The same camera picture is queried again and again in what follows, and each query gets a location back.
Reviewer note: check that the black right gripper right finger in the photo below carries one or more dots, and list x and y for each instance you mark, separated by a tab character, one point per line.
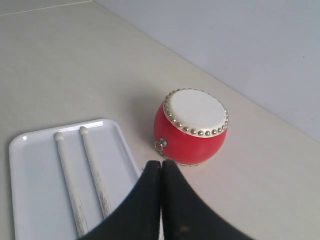
185	216

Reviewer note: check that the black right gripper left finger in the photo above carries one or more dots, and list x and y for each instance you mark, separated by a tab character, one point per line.
138	216

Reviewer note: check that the white drumstick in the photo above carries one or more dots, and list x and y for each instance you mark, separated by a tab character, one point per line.
74	197
101	191

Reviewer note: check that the small red drum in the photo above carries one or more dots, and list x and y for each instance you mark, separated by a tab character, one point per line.
190	126

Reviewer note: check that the white plastic tray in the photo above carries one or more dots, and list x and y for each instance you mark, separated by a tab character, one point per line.
40	200

